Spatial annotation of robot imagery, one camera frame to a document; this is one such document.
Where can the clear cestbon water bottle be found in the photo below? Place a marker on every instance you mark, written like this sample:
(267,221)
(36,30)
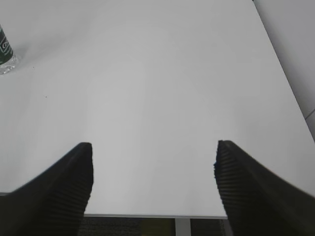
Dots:
(8,59)

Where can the white table leg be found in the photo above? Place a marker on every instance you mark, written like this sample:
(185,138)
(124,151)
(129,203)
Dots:
(182,227)

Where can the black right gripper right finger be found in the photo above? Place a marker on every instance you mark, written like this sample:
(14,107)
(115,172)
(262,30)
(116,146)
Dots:
(256,201)

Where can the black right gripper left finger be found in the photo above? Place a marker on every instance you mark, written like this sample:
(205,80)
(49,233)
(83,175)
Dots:
(53,203)

